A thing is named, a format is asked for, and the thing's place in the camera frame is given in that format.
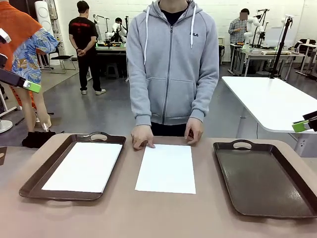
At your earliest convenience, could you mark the black stool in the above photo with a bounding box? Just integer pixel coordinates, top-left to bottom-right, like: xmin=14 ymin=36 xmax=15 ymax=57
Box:
xmin=106 ymin=63 xmax=119 ymax=79

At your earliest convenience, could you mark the man in black t-shirt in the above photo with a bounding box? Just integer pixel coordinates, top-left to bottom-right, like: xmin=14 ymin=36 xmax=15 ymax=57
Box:
xmin=68 ymin=0 xmax=107 ymax=95

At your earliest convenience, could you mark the dark background work table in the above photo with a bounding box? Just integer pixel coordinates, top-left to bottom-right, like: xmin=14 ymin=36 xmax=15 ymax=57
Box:
xmin=95 ymin=42 xmax=127 ymax=77

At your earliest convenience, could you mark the person's left hand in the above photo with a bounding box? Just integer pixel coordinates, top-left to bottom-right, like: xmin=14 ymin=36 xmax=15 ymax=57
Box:
xmin=184 ymin=118 xmax=205 ymax=146

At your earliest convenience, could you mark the person's right hand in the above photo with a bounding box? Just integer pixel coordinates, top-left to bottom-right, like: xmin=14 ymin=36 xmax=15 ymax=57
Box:
xmin=130 ymin=124 xmax=157 ymax=151

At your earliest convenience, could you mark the person in plaid shirt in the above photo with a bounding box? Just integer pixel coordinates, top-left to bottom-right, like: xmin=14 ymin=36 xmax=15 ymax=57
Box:
xmin=228 ymin=8 xmax=250 ymax=62

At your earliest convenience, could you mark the white table with legs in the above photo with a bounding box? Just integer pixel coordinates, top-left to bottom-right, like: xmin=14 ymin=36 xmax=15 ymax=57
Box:
xmin=221 ymin=76 xmax=317 ymax=157

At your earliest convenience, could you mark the black folding chair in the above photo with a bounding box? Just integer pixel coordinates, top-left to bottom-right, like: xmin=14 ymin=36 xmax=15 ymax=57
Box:
xmin=49 ymin=47 xmax=77 ymax=74

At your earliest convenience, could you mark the black camera stand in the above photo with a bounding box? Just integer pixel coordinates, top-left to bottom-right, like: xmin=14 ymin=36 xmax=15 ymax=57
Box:
xmin=256 ymin=8 xmax=270 ymax=48

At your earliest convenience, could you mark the dark brown flat object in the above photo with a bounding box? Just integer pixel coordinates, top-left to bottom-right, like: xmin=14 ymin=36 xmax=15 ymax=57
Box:
xmin=0 ymin=146 xmax=8 ymax=166

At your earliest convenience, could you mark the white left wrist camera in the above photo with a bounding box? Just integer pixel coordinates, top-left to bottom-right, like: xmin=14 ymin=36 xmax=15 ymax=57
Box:
xmin=0 ymin=28 xmax=12 ymax=44

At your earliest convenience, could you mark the grey sleeved left forearm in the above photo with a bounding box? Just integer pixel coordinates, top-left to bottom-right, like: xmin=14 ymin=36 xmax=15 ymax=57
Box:
xmin=189 ymin=74 xmax=220 ymax=123

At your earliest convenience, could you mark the grey sleeved right forearm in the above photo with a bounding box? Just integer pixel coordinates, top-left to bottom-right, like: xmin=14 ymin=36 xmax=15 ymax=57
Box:
xmin=130 ymin=74 xmax=152 ymax=126

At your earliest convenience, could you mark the person in grey hoodie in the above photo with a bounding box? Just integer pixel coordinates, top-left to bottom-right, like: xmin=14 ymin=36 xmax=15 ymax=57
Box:
xmin=126 ymin=0 xmax=220 ymax=137

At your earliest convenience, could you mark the white small desk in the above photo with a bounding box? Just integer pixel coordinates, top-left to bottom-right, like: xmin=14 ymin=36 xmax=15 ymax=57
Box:
xmin=294 ymin=39 xmax=317 ymax=75

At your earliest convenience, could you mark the black tripod pole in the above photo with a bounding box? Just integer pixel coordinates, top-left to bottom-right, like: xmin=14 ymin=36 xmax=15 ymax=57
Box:
xmin=268 ymin=15 xmax=294 ymax=79

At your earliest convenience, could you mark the brown plastic tray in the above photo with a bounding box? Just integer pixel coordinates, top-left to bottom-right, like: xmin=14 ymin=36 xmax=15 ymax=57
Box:
xmin=19 ymin=131 xmax=127 ymax=201
xmin=212 ymin=139 xmax=317 ymax=219

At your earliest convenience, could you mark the white round stand base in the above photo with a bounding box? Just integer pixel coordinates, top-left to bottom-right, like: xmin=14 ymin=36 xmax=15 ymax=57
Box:
xmin=0 ymin=120 xmax=13 ymax=134

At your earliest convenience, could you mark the black bag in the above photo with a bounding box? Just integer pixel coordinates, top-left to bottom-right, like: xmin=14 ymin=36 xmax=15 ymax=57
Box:
xmin=21 ymin=130 xmax=56 ymax=149

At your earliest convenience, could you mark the white A4 paper stack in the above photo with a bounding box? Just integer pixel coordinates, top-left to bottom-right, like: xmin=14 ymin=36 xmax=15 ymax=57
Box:
xmin=41 ymin=141 xmax=123 ymax=194
xmin=135 ymin=144 xmax=197 ymax=195

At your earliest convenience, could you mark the grey background work table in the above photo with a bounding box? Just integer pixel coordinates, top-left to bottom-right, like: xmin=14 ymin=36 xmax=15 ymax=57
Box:
xmin=230 ymin=43 xmax=305 ymax=76

